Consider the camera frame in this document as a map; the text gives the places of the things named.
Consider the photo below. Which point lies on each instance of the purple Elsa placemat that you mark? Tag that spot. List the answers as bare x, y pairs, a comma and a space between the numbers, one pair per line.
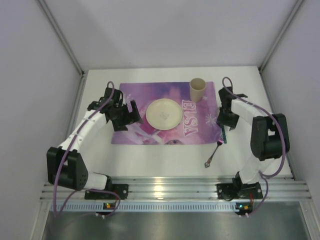
198, 123

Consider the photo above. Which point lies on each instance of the slotted cable duct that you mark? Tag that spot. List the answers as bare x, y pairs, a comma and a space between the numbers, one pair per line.
156, 207

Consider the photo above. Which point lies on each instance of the beige plate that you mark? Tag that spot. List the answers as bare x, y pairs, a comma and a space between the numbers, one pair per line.
164, 114

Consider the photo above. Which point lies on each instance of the iridescent spoon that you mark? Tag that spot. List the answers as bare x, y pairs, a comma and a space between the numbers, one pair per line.
223, 134

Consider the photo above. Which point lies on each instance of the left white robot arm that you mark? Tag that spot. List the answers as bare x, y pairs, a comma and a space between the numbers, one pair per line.
66, 165

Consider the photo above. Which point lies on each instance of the right aluminium frame post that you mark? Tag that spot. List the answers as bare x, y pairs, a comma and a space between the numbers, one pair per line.
280, 35

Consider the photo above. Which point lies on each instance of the beige cup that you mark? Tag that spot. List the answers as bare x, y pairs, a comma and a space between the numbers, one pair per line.
197, 88

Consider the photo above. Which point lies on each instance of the iridescent fork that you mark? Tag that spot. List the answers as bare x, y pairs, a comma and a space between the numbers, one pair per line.
208, 162

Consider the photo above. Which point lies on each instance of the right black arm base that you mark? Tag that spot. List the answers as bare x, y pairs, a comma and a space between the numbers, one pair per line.
229, 192

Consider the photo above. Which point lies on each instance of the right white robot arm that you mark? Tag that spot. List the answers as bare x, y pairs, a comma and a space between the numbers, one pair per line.
269, 140

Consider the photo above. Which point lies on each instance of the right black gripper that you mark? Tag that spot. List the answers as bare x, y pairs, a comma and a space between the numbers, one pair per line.
225, 121

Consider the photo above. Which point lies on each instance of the left aluminium frame post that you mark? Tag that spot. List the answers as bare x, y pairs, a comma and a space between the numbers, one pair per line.
60, 35

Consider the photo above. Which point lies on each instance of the aluminium frame post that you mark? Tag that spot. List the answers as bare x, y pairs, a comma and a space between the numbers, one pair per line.
60, 35
280, 35

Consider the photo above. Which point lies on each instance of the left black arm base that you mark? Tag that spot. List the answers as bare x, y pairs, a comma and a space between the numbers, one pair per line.
115, 191

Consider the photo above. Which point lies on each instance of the aluminium mounting rail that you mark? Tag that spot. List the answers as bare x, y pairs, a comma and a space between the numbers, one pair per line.
206, 188

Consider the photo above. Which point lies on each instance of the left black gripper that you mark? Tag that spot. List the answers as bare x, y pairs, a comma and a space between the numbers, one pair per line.
127, 115

